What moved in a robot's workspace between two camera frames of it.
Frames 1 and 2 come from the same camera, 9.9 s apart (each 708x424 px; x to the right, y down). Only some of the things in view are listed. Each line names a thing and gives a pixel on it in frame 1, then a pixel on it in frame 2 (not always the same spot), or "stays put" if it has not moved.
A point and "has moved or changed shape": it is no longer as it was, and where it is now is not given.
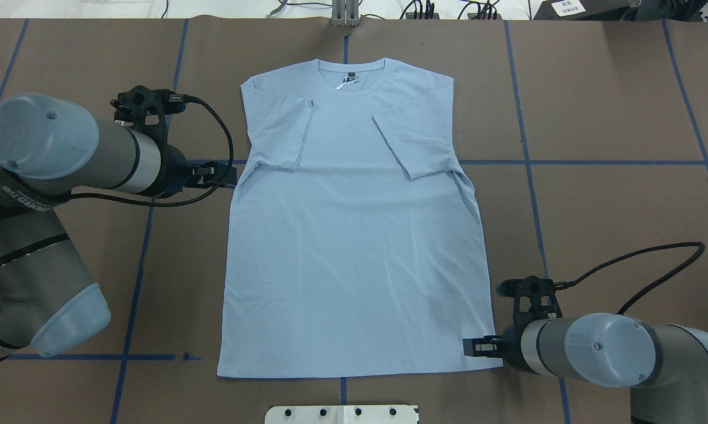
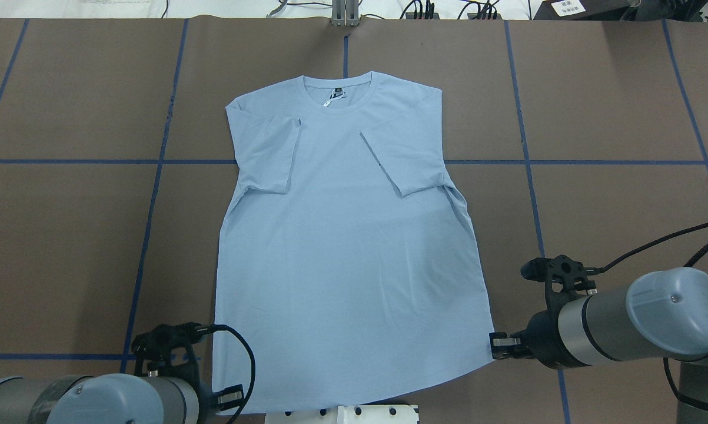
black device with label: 585,10 stays put
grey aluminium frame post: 345,13 stays put
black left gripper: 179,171 to 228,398
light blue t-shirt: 356,245 has moved or changed shape
